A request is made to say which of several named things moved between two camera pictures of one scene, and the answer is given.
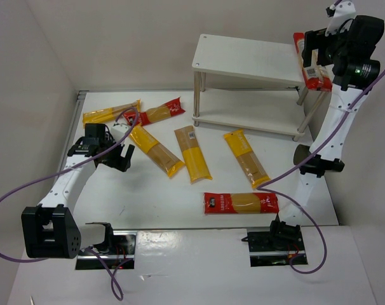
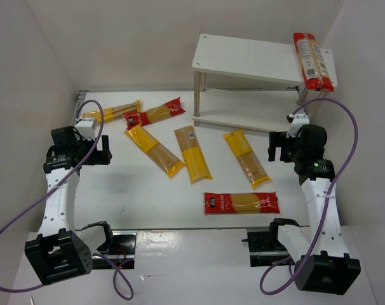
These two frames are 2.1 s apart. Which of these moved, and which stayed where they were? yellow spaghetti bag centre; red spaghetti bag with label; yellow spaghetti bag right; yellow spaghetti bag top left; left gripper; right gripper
Moved: left gripper; right gripper
Stayed: yellow spaghetti bag right; yellow spaghetti bag centre; red spaghetti bag with label; yellow spaghetti bag top left
